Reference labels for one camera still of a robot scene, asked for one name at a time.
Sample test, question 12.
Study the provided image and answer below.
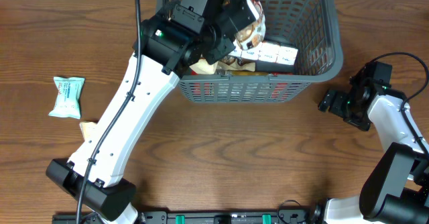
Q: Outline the brown snack pouch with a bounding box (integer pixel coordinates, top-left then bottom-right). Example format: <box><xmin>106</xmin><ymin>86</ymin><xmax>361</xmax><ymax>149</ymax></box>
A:
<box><xmin>190</xmin><ymin>0</ymin><xmax>267</xmax><ymax>76</ymax></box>
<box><xmin>217</xmin><ymin>56</ymin><xmax>256</xmax><ymax>72</ymax></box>

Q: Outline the Kleenex tissue multipack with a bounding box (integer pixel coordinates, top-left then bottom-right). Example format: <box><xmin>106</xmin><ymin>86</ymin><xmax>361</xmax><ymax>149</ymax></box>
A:
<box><xmin>229</xmin><ymin>41</ymin><xmax>298</xmax><ymax>66</ymax></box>

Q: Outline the beige paper bag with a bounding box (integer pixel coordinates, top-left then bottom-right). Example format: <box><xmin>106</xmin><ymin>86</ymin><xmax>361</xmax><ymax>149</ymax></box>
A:
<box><xmin>79</xmin><ymin>121</ymin><xmax>97</xmax><ymax>140</ymax></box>

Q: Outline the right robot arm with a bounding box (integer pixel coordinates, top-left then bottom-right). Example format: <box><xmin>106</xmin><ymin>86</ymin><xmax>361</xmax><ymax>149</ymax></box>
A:
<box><xmin>318</xmin><ymin>61</ymin><xmax>428</xmax><ymax>223</ymax></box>

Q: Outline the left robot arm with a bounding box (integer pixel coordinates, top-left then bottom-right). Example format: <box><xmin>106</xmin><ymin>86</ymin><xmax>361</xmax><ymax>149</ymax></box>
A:
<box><xmin>46</xmin><ymin>0</ymin><xmax>259</xmax><ymax>223</ymax></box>

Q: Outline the mint toilet tissue wipes pack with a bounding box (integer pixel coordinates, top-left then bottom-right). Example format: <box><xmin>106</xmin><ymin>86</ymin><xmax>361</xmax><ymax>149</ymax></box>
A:
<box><xmin>48</xmin><ymin>76</ymin><xmax>85</xmax><ymax>119</ymax></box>

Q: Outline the grey plastic basket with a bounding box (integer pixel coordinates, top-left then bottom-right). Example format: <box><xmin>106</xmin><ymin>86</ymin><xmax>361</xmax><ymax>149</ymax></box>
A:
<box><xmin>151</xmin><ymin>0</ymin><xmax>344</xmax><ymax>104</ymax></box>

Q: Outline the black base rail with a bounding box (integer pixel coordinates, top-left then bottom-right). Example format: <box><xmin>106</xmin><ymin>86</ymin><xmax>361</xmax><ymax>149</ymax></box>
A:
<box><xmin>52</xmin><ymin>209</ymin><xmax>322</xmax><ymax>224</ymax></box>

